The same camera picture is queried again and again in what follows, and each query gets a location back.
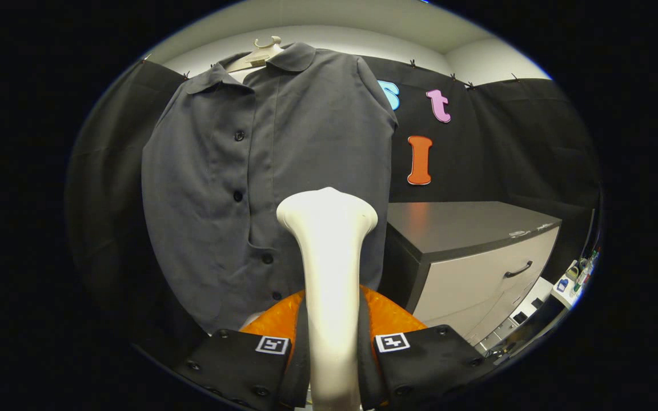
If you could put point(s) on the cream clothes hanger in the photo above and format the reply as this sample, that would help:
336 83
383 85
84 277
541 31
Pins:
257 56

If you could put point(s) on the cluttered white side table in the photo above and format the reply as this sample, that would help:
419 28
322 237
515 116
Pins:
569 282

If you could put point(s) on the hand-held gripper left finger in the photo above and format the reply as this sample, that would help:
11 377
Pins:
232 365

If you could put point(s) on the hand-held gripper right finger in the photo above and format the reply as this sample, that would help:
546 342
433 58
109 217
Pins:
432 359

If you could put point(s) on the white garment steamer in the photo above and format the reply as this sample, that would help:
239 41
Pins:
332 274

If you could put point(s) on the grey cabinet with drawers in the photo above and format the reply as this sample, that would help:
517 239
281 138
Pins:
466 228

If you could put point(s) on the grey button-up shirt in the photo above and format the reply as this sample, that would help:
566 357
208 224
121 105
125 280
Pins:
209 200

